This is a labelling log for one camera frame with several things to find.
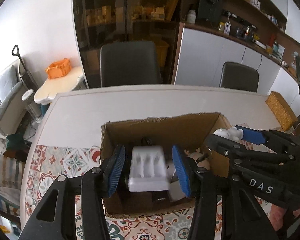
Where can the pink doll head toy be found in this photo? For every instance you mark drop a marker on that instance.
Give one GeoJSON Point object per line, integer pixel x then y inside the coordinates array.
{"type": "Point", "coordinates": [205, 164]}

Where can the orange plastic crate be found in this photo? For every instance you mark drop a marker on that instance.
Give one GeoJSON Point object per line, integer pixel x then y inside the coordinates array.
{"type": "Point", "coordinates": [58, 69]}

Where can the white charger cube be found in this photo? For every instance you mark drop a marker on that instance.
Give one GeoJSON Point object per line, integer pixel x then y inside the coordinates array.
{"type": "Point", "coordinates": [175, 192]}

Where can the black power adapter with cable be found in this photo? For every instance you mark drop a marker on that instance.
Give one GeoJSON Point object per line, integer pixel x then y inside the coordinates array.
{"type": "Point", "coordinates": [157, 171]}

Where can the black key fob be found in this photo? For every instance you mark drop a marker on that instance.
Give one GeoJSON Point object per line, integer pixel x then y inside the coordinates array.
{"type": "Point", "coordinates": [205, 153]}

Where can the grey sofa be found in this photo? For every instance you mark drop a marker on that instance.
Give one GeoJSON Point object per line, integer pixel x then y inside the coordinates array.
{"type": "Point", "coordinates": [12, 107]}

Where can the person's hand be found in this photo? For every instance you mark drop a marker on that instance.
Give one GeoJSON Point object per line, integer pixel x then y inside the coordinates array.
{"type": "Point", "coordinates": [277, 217]}

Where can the cream side table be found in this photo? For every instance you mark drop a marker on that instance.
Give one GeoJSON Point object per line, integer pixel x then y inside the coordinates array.
{"type": "Point", "coordinates": [51, 87]}

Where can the white cylindrical fan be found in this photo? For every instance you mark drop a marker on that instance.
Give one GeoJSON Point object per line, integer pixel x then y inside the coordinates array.
{"type": "Point", "coordinates": [32, 107]}

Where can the white lower cabinet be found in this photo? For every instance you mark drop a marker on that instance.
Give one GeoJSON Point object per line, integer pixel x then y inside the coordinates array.
{"type": "Point", "coordinates": [202, 55]}

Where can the patterned floral table runner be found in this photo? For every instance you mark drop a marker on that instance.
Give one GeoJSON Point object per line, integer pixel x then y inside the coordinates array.
{"type": "Point", "coordinates": [46, 162]}

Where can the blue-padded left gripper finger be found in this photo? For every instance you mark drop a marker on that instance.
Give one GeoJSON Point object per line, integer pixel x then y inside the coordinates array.
{"type": "Point", "coordinates": [54, 216]}

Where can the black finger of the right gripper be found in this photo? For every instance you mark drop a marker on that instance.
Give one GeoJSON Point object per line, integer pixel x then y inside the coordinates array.
{"type": "Point", "coordinates": [236, 150]}

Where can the left dark dining chair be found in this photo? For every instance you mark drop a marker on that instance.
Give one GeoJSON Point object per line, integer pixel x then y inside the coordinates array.
{"type": "Point", "coordinates": [129, 63]}

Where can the right dark dining chair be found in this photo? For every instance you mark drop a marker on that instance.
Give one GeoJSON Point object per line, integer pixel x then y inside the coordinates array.
{"type": "Point", "coordinates": [239, 77]}

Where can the woven yellow tissue box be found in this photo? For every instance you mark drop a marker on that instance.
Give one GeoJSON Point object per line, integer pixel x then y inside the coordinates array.
{"type": "Point", "coordinates": [281, 110]}

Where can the dark glass display cabinet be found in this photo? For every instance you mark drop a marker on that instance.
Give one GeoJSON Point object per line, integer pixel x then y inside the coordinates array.
{"type": "Point", "coordinates": [100, 22]}

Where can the brown cardboard box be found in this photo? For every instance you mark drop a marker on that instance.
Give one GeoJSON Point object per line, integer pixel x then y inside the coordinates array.
{"type": "Point", "coordinates": [187, 131]}

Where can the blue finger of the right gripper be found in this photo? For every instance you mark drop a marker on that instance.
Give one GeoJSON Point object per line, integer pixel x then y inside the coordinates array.
{"type": "Point", "coordinates": [251, 135]}

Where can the upright vacuum cleaner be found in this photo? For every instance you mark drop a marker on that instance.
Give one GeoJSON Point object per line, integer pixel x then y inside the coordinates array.
{"type": "Point", "coordinates": [24, 74]}

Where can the dark dining chair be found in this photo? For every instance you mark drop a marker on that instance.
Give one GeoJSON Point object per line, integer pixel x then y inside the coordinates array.
{"type": "Point", "coordinates": [239, 77]}
{"type": "Point", "coordinates": [129, 63]}

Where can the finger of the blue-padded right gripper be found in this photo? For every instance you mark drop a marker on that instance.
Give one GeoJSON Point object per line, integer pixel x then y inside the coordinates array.
{"type": "Point", "coordinates": [242, 215]}

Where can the white small figurine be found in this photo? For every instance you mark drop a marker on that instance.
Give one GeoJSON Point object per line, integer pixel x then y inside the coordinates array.
{"type": "Point", "coordinates": [232, 133]}

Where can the striped fabric chair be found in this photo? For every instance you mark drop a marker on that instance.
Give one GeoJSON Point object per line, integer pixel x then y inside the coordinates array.
{"type": "Point", "coordinates": [11, 177]}

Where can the white battery charger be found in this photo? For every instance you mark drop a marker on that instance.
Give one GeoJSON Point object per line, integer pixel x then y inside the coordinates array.
{"type": "Point", "coordinates": [135, 181]}

